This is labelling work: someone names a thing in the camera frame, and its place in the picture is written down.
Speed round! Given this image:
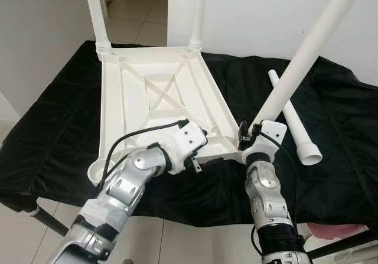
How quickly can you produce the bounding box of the white plastic table leg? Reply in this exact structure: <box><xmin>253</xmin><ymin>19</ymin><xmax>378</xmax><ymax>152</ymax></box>
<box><xmin>187</xmin><ymin>0</ymin><xmax>209</xmax><ymax>53</ymax></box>
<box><xmin>268</xmin><ymin>69</ymin><xmax>324</xmax><ymax>166</ymax></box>
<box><xmin>250</xmin><ymin>0</ymin><xmax>368</xmax><ymax>126</ymax></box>
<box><xmin>83</xmin><ymin>0</ymin><xmax>114</xmax><ymax>57</ymax></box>

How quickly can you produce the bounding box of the white plastic table top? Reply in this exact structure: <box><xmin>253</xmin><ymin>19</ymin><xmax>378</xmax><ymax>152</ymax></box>
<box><xmin>86</xmin><ymin>44</ymin><xmax>246</xmax><ymax>187</ymax></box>

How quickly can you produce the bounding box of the black cloth table cover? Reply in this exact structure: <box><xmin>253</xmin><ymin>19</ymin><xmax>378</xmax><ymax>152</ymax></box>
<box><xmin>0</xmin><ymin>40</ymin><xmax>378</xmax><ymax>227</ymax></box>

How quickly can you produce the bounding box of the pink plastic stool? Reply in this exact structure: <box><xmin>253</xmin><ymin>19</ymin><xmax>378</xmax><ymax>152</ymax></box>
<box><xmin>307</xmin><ymin>223</ymin><xmax>356</xmax><ymax>239</ymax></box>

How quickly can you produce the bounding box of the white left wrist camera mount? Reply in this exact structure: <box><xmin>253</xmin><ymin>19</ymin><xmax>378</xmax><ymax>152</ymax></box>
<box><xmin>165</xmin><ymin>120</ymin><xmax>209</xmax><ymax>174</ymax></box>

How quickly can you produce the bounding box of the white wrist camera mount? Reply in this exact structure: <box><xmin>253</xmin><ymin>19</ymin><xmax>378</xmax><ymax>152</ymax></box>
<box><xmin>165</xmin><ymin>120</ymin><xmax>209</xmax><ymax>174</ymax></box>
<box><xmin>245</xmin><ymin>120</ymin><xmax>288</xmax><ymax>165</ymax></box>

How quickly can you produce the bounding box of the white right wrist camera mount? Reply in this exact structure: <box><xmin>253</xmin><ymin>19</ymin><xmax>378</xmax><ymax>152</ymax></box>
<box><xmin>245</xmin><ymin>120</ymin><xmax>288</xmax><ymax>165</ymax></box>

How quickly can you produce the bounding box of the black metal table frame leg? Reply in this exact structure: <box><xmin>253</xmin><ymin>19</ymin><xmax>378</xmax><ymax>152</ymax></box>
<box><xmin>27</xmin><ymin>202</ymin><xmax>69</xmax><ymax>237</ymax></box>
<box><xmin>307</xmin><ymin>229</ymin><xmax>378</xmax><ymax>260</ymax></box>

